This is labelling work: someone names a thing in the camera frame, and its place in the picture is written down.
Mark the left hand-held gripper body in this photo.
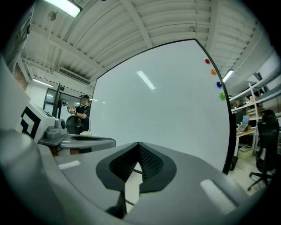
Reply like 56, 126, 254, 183
16, 96, 69, 145

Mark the black office chair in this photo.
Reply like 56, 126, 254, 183
65, 115, 84, 135
247, 109, 281, 192

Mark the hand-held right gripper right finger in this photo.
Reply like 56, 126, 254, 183
122, 142, 249, 225

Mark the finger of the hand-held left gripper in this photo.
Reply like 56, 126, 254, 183
59, 138, 117, 155
69, 134, 114, 142

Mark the ceiling air conditioner vent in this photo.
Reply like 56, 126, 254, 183
58, 67, 91, 86

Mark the open grey laptop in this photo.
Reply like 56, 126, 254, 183
238, 114, 251, 133

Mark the white whiteboard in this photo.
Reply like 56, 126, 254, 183
89, 39, 234, 176

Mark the white storage shelf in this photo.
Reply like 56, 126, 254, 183
229, 65, 281, 123

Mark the person's grey shirt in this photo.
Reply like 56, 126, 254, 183
6, 3, 36, 65

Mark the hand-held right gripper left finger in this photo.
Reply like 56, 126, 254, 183
54, 142, 139, 219

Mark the wooden office desk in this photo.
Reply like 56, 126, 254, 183
235, 129, 258, 159

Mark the black trash bin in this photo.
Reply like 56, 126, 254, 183
229, 155, 239, 172

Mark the ceiling light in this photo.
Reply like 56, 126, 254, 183
32, 78, 54, 88
43, 0, 83, 18
222, 69, 234, 83

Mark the white storage box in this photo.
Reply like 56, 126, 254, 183
238, 146, 255, 160

